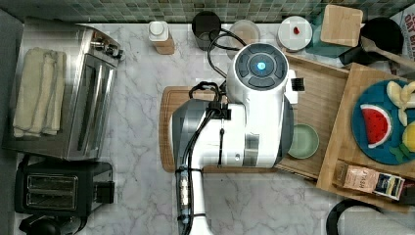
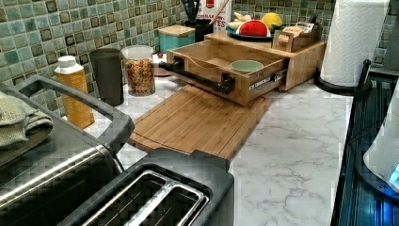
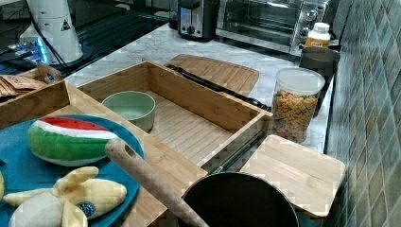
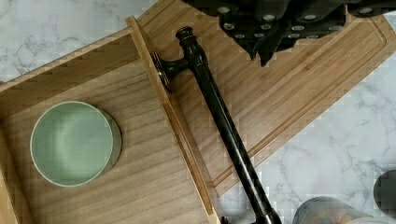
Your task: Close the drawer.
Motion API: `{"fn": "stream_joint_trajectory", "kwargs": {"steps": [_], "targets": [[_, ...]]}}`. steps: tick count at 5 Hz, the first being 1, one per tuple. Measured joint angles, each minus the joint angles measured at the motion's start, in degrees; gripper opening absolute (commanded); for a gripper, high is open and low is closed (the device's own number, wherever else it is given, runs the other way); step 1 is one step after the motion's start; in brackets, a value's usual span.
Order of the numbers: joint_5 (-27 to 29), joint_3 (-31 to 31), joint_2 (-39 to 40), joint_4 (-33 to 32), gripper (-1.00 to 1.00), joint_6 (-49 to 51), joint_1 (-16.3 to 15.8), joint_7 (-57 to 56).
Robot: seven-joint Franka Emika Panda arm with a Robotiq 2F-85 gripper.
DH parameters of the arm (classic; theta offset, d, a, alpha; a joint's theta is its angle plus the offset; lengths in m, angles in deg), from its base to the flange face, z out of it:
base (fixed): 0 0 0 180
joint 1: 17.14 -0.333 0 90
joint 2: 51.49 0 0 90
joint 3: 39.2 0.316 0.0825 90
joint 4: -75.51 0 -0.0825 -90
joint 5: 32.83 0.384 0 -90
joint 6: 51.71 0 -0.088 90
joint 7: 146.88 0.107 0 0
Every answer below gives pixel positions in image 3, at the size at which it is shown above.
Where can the dark gray container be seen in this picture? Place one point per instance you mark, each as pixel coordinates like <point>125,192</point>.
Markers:
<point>325,62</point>

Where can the metal drawer slide rail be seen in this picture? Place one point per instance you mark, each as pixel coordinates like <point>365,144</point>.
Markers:
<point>237,154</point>

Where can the bamboo cutting board far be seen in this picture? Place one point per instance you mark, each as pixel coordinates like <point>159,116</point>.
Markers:
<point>235,77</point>

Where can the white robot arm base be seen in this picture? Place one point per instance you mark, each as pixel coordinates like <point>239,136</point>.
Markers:
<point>52,26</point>

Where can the black pan with wooden handle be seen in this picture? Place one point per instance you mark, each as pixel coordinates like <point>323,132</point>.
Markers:
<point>227,199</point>

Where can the wooden tray with packets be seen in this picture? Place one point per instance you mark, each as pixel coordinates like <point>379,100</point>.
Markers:
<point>31,94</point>

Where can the plush watermelon slice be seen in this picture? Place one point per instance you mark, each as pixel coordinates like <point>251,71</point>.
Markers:
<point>68,141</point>

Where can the blue plate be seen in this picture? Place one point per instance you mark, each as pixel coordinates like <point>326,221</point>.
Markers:
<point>24,171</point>

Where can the stainless toaster oven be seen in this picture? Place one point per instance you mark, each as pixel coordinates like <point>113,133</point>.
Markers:
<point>280,25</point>

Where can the bamboo cutting board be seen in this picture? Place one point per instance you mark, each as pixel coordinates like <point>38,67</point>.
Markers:
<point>309,179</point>
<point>235,77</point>

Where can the white orange bottle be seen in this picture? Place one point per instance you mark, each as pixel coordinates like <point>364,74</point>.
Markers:
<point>318,36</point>

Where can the green ceramic bowl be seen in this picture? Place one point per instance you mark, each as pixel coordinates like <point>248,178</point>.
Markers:
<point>136,107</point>

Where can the black silver toaster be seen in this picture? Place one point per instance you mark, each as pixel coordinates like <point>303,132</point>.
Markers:
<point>197,19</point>

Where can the bamboo cutting board near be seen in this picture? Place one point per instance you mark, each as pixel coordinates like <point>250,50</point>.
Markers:
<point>309,179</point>

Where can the bamboo drawer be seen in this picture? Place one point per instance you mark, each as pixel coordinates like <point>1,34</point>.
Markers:
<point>205,126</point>

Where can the clear jar with cereal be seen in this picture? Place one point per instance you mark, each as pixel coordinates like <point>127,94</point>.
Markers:
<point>295,99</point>

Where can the plush banana toy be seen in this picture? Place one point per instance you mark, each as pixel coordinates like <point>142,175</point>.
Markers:
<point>72,201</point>

